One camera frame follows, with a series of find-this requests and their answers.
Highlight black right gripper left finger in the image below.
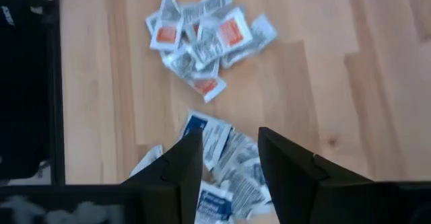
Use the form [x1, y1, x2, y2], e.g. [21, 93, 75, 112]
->
[121, 126, 204, 224]

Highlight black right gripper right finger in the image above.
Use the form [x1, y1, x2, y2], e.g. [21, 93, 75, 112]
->
[257, 126, 373, 224]

